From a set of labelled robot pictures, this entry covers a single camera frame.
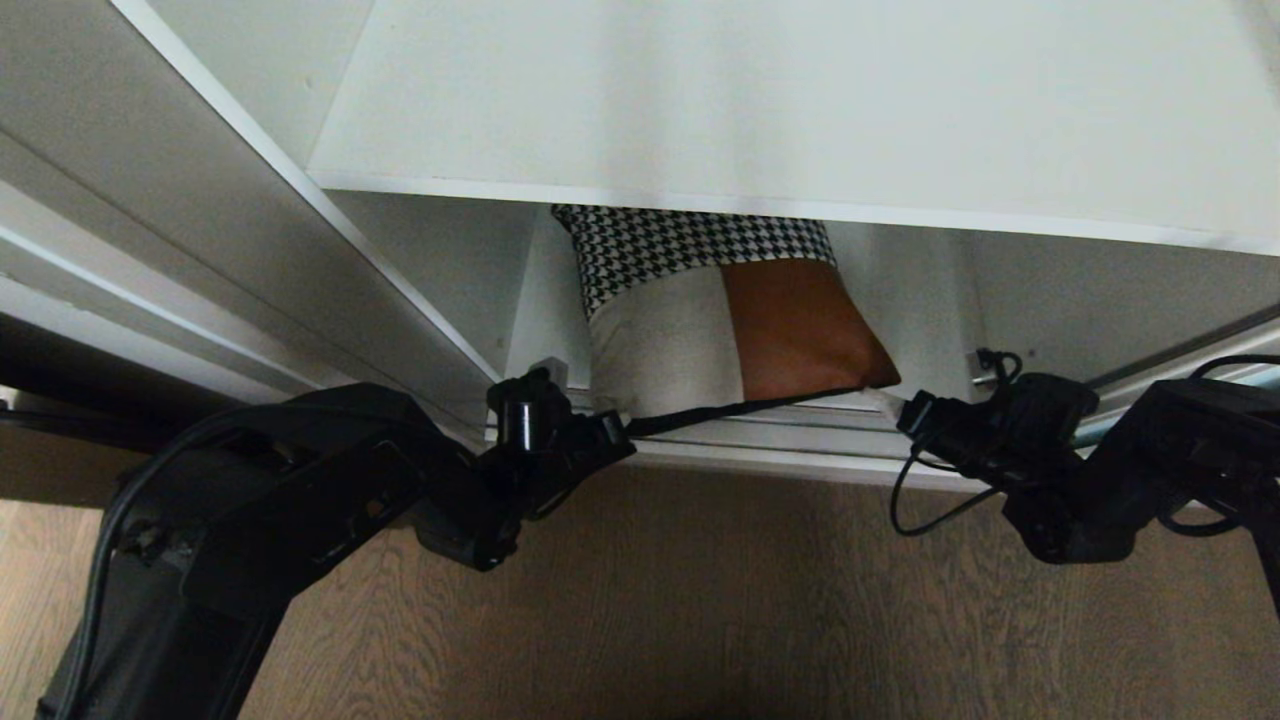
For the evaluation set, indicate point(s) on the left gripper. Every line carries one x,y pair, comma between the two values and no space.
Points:
595,445

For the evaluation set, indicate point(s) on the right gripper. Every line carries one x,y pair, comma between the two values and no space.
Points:
955,430

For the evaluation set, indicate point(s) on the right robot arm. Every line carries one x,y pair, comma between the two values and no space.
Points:
1150,450

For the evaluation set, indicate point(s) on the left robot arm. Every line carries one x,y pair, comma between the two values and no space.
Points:
250,520

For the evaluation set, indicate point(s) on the metal wardrobe floor track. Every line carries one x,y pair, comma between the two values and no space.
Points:
780,440

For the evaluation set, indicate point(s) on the white wardrobe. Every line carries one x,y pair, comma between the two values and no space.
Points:
440,260

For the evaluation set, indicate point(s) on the white wardrobe shelf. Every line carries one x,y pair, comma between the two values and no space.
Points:
800,100

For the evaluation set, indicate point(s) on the grey sliding wardrobe door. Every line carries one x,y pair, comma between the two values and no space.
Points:
200,230

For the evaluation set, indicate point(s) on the houndstooth beige brown patchwork pillow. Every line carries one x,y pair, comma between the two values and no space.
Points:
680,330

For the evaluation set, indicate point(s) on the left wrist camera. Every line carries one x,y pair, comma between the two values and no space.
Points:
520,420

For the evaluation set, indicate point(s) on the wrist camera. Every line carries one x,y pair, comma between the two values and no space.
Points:
1000,368
520,420

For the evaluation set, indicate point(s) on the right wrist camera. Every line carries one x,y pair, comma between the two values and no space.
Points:
1000,368

